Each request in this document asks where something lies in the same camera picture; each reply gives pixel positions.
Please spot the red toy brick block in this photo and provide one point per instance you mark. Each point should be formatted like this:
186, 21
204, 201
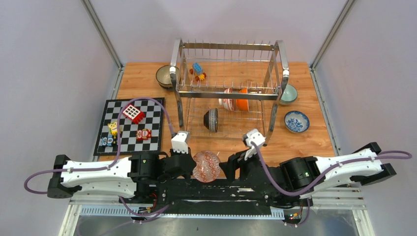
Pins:
133, 114

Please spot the toy brick car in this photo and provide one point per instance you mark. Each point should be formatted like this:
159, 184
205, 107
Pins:
197, 72

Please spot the orange bowl white inside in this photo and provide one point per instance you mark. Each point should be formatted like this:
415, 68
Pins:
243, 104

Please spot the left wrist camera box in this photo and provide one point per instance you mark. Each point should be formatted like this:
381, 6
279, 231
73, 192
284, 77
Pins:
180, 142

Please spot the small celadon green bowl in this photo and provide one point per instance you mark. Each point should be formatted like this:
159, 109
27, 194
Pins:
286, 102

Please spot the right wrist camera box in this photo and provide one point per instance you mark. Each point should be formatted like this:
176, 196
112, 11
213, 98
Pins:
253, 140

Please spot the yellow owl toy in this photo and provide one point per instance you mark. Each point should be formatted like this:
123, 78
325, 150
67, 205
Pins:
113, 128

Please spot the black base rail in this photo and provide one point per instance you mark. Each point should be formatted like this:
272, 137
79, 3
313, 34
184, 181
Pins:
218, 198

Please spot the brown speckled bowl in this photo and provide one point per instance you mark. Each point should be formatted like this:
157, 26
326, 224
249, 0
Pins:
163, 74

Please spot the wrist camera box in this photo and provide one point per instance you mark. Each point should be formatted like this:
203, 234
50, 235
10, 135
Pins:
253, 140
180, 142

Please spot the large ribbed celadon bowl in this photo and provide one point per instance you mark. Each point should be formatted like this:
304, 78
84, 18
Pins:
289, 93

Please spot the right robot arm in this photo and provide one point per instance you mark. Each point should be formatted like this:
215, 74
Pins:
301, 177

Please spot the blue owl toy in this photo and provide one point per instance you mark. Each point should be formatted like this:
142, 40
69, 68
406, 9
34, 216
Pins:
109, 141

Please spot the orange floral white bowl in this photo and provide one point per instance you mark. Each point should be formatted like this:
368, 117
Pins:
227, 103

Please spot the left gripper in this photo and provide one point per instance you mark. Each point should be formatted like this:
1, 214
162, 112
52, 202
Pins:
190, 154

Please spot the steel two-tier dish rack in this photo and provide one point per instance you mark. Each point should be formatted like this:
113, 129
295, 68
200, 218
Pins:
262, 68

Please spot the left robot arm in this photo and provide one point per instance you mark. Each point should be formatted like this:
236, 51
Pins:
136, 177

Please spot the dark patterned bowl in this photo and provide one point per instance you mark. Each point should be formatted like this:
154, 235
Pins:
210, 120

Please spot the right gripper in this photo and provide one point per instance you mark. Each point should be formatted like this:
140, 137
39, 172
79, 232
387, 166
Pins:
236, 161

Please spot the red robot toy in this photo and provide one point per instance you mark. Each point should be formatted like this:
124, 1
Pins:
143, 134

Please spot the black white chessboard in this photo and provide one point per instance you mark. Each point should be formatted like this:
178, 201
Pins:
153, 121

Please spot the blue floral bowl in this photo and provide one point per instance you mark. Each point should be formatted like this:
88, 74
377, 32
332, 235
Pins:
296, 122

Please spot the orange geometric pattern bowl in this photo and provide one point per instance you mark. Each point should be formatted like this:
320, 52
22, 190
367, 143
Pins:
207, 166

